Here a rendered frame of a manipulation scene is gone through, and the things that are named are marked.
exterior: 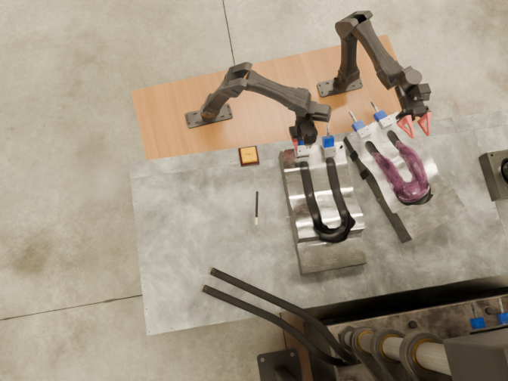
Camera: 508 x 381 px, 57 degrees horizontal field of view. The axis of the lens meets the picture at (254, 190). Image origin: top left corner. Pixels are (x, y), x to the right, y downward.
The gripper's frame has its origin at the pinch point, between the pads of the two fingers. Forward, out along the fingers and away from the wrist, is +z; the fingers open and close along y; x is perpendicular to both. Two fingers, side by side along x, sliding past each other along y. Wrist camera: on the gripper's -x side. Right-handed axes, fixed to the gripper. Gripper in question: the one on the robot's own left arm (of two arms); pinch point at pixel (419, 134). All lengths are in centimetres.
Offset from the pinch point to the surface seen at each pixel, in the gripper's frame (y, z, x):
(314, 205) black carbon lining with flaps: -31.6, 10.4, 33.8
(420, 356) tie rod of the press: -44, 64, -31
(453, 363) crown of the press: -52, 62, -56
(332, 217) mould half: -27.0, 17.1, 29.8
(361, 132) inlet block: -3.6, -15.5, 29.9
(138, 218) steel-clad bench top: -98, -3, 55
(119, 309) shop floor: -115, 24, 140
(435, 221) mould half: 12.2, 27.4, 25.4
